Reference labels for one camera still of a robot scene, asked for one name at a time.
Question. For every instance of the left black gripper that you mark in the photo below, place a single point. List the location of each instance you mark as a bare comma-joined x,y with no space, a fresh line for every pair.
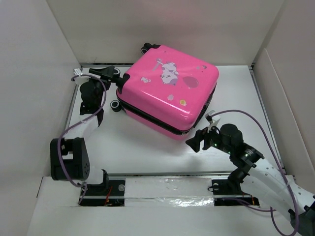
107,73

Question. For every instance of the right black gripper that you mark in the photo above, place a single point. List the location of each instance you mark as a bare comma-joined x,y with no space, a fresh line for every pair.
200,135

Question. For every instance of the pink hard-shell suitcase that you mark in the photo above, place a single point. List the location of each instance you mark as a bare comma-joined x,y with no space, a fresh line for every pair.
167,90

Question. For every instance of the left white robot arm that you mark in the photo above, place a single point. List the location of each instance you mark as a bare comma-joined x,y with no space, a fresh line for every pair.
69,159

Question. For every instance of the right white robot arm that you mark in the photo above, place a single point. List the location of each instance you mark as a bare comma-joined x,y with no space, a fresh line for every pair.
255,175

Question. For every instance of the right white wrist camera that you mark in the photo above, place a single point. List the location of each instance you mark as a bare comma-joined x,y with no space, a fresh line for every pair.
212,119

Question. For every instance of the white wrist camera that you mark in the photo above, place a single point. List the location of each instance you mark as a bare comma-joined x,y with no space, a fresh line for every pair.
78,77
212,119

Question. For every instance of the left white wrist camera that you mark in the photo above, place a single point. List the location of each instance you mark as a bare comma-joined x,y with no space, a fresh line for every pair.
78,77

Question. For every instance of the metal base rail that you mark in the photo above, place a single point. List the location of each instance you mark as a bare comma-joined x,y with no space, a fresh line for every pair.
105,190

